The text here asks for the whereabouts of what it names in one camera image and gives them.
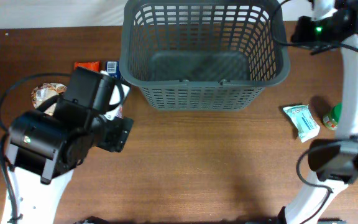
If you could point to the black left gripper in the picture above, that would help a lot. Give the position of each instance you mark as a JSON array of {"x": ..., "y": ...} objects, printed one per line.
[{"x": 119, "y": 134}]

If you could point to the blue tissue pack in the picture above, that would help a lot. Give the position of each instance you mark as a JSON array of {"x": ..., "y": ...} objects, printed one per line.
[{"x": 112, "y": 68}]

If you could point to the orange pasta packet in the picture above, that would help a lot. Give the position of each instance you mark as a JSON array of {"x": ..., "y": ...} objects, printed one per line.
[{"x": 94, "y": 66}]

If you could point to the grey plastic basket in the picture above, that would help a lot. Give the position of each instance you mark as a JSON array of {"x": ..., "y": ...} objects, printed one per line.
[{"x": 202, "y": 55}]

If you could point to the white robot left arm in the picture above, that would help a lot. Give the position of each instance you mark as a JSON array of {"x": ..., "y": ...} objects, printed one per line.
[{"x": 41, "y": 148}]

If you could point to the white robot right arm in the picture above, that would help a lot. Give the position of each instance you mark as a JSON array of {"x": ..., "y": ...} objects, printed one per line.
[{"x": 333, "y": 163}]

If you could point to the brown bread bag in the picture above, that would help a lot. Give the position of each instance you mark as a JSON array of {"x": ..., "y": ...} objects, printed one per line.
[{"x": 45, "y": 91}]

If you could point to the green white wipes packet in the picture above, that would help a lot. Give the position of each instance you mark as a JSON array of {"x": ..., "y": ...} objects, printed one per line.
[{"x": 301, "y": 117}]

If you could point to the green lid jar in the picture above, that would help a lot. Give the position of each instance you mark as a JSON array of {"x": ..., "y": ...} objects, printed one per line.
[{"x": 331, "y": 119}]

